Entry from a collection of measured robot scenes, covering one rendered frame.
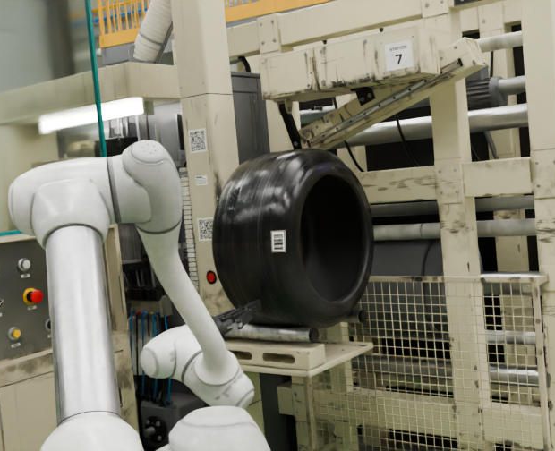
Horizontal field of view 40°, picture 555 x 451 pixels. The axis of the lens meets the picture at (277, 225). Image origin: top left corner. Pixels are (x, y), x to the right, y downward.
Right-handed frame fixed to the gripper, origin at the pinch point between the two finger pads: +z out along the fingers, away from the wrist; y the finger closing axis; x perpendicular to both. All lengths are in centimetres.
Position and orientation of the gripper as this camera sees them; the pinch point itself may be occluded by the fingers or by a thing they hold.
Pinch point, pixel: (251, 308)
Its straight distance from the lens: 218.4
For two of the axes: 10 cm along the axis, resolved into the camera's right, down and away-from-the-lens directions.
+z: 5.8, -2.4, 7.8
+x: 1.8, 9.7, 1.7
